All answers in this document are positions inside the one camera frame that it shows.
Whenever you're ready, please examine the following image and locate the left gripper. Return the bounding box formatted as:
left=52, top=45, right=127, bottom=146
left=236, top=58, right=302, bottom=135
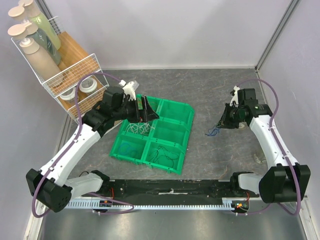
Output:
left=113, top=95, right=159, bottom=124

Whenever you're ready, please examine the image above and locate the light blue cable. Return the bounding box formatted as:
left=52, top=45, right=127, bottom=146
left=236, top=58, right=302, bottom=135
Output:
left=118, top=142, right=138, bottom=157

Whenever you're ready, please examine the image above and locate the black cable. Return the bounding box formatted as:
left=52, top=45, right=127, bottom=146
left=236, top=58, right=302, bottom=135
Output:
left=148, top=145, right=181, bottom=171

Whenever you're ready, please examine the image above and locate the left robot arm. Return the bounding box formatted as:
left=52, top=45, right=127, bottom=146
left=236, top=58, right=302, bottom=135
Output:
left=26, top=86, right=159, bottom=213

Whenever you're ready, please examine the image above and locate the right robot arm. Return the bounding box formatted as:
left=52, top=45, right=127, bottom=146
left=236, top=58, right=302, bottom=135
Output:
left=218, top=86, right=311, bottom=204

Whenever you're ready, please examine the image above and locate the green compartment tray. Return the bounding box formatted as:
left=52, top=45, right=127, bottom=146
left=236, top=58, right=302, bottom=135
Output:
left=109, top=96, right=195, bottom=175

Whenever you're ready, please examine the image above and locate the paper cup with lid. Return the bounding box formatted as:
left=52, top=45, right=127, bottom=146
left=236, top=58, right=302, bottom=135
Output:
left=59, top=87, right=77, bottom=104
left=79, top=77, right=98, bottom=95

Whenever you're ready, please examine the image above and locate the wooden shelf board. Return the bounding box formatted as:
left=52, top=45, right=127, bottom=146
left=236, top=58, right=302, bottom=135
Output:
left=50, top=31, right=109, bottom=120

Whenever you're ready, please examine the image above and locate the beige pump bottle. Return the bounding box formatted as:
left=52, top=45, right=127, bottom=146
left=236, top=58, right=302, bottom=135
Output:
left=19, top=37, right=64, bottom=87

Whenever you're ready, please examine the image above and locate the dark green pump bottle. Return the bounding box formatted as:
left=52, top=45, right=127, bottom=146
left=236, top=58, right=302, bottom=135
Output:
left=7, top=22, right=61, bottom=66

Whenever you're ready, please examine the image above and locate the light green bottle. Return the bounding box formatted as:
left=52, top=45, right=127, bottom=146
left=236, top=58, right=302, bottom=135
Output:
left=8, top=0, right=61, bottom=50

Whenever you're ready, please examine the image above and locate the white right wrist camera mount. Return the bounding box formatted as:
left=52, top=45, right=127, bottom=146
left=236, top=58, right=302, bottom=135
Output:
left=229, top=85, right=240, bottom=107

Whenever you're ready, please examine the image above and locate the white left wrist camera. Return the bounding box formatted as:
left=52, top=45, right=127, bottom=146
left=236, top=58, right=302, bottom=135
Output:
left=119, top=79, right=140, bottom=101

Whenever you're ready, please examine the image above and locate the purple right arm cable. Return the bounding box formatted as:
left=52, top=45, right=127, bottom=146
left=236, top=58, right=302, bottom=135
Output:
left=232, top=79, right=301, bottom=217

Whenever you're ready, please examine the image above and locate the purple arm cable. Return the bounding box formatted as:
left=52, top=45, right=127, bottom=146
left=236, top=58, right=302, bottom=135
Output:
left=32, top=72, right=136, bottom=219
left=232, top=79, right=301, bottom=217

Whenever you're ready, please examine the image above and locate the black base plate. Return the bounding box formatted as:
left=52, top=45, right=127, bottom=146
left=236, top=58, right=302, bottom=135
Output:
left=97, top=179, right=249, bottom=199

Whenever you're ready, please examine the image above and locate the white wire shelf rack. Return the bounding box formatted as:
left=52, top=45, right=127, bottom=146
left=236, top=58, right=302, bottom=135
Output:
left=11, top=16, right=109, bottom=123

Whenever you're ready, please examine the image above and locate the slotted cable duct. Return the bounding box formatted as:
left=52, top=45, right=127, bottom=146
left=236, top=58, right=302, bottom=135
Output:
left=66, top=197, right=234, bottom=211

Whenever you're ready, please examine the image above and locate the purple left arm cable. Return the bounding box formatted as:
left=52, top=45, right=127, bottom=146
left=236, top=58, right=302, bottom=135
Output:
left=32, top=72, right=136, bottom=219

